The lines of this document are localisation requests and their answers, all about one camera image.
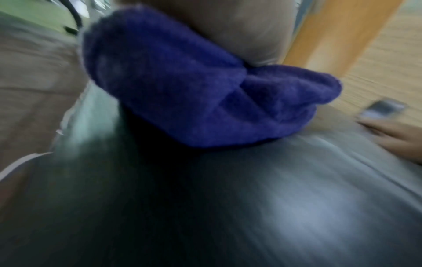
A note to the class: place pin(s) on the purple cleaning cloth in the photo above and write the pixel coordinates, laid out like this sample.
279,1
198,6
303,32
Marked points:
181,91

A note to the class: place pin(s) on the black bench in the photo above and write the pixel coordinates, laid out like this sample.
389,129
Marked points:
230,208

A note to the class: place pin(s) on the person's left hand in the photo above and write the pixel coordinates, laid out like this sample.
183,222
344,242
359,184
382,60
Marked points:
237,26

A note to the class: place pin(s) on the person's right hand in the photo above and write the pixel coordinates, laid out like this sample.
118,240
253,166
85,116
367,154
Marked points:
402,138

